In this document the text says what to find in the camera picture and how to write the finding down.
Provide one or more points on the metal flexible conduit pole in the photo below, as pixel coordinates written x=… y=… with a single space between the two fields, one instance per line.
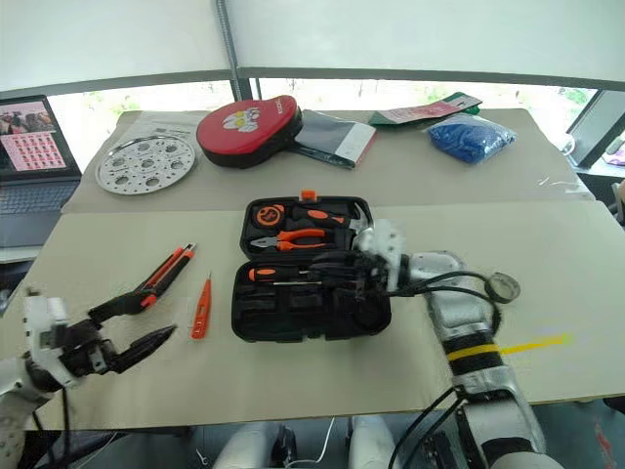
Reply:
x=229 y=49

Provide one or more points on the open laptop computer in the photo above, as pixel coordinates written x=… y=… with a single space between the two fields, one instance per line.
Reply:
x=34 y=161

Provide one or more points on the black electrical tape roll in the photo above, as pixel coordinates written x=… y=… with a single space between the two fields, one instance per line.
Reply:
x=504 y=288

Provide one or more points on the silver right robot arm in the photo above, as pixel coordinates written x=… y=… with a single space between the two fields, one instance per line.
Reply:
x=469 y=322

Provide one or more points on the red black paddle case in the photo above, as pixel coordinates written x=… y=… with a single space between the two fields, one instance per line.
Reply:
x=244 y=129

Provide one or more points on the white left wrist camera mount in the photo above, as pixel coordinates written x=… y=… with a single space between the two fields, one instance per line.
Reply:
x=46 y=332

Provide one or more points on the green red flat package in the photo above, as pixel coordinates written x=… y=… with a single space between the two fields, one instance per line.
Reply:
x=415 y=113

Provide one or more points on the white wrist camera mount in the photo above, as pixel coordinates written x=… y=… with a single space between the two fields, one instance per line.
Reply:
x=386 y=249
x=46 y=332

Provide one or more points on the perforated metal steamer plate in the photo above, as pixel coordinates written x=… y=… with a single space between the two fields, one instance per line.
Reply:
x=146 y=166

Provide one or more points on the long black orange screwdriver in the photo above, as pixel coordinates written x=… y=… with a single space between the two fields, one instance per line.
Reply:
x=271 y=273

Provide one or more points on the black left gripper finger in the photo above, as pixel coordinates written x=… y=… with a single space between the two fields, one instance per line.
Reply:
x=144 y=344
x=119 y=304

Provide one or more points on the black orange tape measure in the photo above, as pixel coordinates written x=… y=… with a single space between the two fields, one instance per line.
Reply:
x=267 y=215

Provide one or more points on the white printed paper sheet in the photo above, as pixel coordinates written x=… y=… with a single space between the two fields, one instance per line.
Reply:
x=171 y=127

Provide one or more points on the orange black utility knife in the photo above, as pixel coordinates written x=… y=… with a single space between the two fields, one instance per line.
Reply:
x=168 y=271

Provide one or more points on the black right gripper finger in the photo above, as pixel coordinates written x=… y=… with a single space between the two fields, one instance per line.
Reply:
x=332 y=261
x=344 y=288

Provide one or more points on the thin precision screwdriver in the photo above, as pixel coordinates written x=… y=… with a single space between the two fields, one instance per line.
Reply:
x=293 y=283

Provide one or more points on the small steel hammer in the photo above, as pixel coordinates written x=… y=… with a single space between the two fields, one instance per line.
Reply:
x=360 y=217

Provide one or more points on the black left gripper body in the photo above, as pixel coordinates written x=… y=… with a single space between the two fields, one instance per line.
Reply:
x=88 y=352

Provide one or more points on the dark computer monitor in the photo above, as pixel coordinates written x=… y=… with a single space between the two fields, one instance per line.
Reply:
x=593 y=129

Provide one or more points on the dark folded cloth package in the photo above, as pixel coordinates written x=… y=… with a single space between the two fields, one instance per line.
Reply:
x=332 y=139

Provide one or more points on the clear plastic wrap scrap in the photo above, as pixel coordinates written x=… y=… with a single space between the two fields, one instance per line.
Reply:
x=559 y=184

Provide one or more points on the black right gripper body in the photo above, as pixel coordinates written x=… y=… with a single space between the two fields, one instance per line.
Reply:
x=371 y=276

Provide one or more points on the silver rounded robot leg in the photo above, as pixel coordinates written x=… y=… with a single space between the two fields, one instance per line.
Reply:
x=249 y=447
x=373 y=442

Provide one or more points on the blue plastic bag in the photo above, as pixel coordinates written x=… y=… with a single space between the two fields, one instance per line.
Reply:
x=471 y=139

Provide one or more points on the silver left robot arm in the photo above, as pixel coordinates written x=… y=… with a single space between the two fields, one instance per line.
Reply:
x=12 y=415

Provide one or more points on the black plastic tool case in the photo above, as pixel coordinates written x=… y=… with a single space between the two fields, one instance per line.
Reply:
x=273 y=317

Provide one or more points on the stubby black orange screwdriver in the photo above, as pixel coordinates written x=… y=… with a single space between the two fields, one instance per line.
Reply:
x=317 y=214

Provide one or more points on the orange voltage tester pen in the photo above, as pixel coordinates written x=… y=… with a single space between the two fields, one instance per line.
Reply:
x=202 y=308

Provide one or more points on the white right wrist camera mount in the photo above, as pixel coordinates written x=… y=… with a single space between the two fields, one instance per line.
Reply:
x=386 y=249

